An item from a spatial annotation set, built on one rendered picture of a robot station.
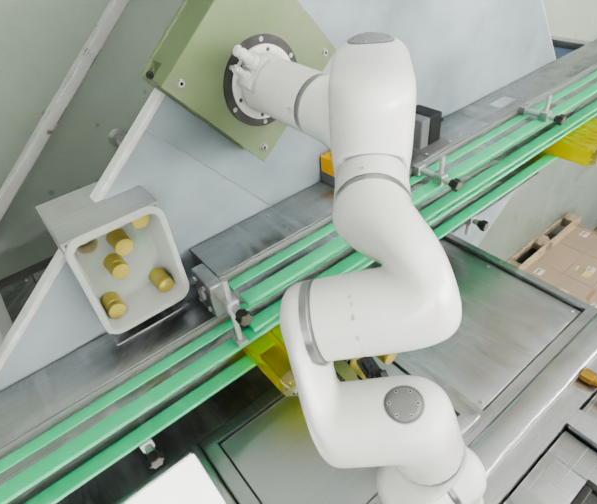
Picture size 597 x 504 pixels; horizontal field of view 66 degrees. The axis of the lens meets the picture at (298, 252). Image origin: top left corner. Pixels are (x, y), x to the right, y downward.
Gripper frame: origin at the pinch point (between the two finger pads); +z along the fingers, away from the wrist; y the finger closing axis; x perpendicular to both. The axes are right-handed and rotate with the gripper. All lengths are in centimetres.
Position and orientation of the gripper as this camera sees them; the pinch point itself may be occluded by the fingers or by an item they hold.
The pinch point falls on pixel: (368, 372)
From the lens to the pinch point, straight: 91.9
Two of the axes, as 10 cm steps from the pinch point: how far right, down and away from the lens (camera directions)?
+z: -4.0, -5.6, 7.3
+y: -1.0, -7.6, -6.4
